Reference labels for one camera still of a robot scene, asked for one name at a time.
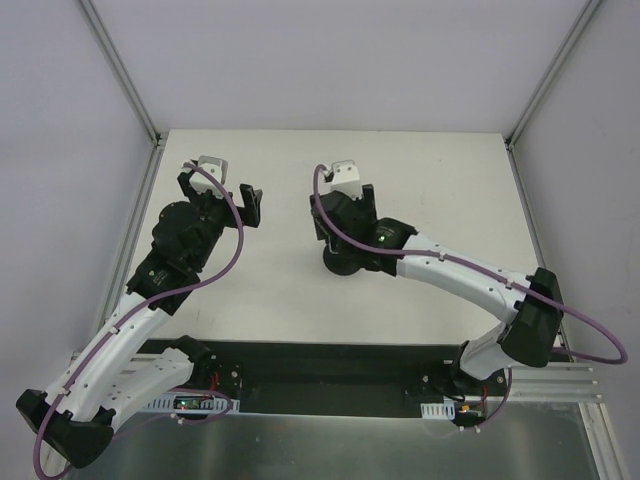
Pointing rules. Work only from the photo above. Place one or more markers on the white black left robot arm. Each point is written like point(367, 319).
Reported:
point(79, 414)

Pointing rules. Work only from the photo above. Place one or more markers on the white cable duct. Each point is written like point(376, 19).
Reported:
point(438, 411)
point(182, 402)

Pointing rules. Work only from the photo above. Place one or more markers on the white right cable duct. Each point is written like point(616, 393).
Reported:
point(438, 411)

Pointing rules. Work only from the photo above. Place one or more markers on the aluminium frame post right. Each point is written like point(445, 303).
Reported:
point(551, 74)

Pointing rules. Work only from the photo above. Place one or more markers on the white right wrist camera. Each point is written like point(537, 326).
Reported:
point(344, 177)

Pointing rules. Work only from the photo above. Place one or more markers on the aluminium frame post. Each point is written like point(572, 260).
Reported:
point(551, 74)
point(114, 60)

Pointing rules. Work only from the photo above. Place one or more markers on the aluminium frame post left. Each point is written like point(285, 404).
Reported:
point(114, 60)

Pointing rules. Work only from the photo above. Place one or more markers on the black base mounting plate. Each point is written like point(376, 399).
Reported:
point(353, 380)

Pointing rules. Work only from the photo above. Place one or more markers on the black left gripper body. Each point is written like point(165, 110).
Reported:
point(218, 201)

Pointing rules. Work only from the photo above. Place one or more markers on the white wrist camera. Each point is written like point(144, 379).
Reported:
point(344, 177)
point(214, 167)

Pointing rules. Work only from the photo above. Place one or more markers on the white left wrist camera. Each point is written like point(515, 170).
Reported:
point(214, 167)

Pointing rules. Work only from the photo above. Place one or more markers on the aluminium rail front left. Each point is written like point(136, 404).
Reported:
point(115, 367)

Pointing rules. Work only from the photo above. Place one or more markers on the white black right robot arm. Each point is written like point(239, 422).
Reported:
point(527, 325)

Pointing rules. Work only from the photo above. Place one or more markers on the black phone stand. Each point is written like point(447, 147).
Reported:
point(343, 259)

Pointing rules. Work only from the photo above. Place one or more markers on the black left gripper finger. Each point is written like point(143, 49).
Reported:
point(184, 181)
point(249, 213)

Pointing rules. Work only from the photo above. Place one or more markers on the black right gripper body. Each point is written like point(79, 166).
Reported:
point(350, 203)

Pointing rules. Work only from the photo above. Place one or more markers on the white left cable duct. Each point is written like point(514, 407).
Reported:
point(182, 402)

